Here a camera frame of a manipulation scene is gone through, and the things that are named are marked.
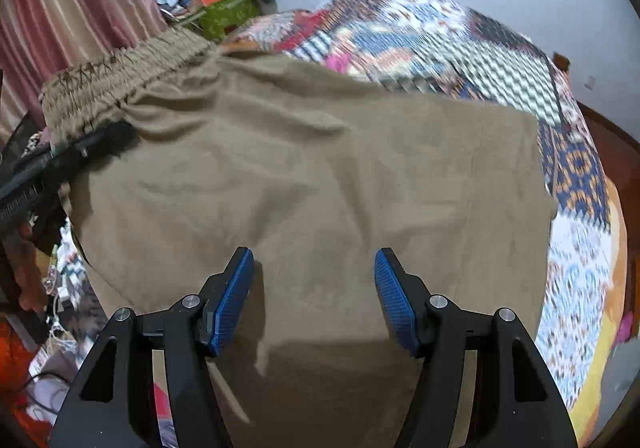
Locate patchwork printed blanket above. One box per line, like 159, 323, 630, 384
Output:
220, 0, 631, 444

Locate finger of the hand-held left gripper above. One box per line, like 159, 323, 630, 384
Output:
52, 122, 137, 179

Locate khaki pants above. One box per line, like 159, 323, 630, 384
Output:
39, 28, 558, 448

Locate person's left hand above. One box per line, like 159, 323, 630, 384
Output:
5, 233, 48, 313

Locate green bag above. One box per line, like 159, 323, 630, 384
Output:
192, 0, 263, 41

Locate thin black cable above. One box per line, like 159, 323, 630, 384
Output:
20, 368, 76, 414

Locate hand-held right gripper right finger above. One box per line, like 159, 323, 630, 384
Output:
374, 248, 580, 448

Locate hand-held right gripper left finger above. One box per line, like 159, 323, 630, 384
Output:
50, 247, 256, 448

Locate pink cloth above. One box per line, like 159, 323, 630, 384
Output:
322, 50, 353, 74

